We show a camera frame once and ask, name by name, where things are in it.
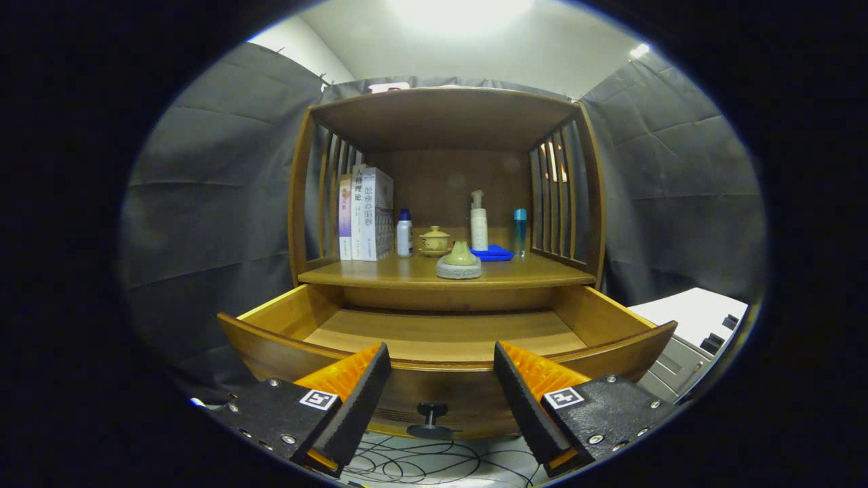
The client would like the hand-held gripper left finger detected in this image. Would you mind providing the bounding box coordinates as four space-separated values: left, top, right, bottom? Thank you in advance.
202 342 393 478

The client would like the black cable bundle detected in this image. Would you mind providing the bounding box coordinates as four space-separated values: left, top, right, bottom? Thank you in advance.
342 434 550 487

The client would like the wooden countertop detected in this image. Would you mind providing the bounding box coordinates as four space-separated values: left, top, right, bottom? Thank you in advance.
297 252 597 291

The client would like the white pump bottle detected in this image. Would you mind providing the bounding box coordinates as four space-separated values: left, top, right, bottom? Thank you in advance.
470 190 489 251

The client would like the white bottle with blue cap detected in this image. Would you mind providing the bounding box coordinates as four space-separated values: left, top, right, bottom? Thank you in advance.
396 208 414 258

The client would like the green handled grey scrubber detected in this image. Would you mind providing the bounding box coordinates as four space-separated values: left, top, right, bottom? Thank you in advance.
435 241 483 280

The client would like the large ceiling light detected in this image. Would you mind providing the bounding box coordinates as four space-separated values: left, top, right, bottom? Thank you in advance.
387 0 536 35

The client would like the wooden cabinet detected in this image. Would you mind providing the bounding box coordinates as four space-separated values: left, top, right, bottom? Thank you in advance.
288 86 606 314

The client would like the yellow lidded teacup with saucer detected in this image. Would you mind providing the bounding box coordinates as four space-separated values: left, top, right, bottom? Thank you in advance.
418 226 453 258

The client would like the white patterned book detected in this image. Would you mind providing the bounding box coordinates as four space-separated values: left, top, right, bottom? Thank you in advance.
359 167 395 262

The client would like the thin white book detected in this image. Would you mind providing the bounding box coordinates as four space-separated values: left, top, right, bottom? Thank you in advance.
349 164 367 262

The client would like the wooden drawer with black knob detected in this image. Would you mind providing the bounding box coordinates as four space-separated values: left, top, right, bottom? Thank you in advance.
217 283 679 441

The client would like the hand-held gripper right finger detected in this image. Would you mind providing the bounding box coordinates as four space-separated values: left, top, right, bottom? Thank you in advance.
493 341 681 476

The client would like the pink purple book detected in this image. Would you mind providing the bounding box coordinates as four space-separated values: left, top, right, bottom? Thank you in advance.
338 174 353 262

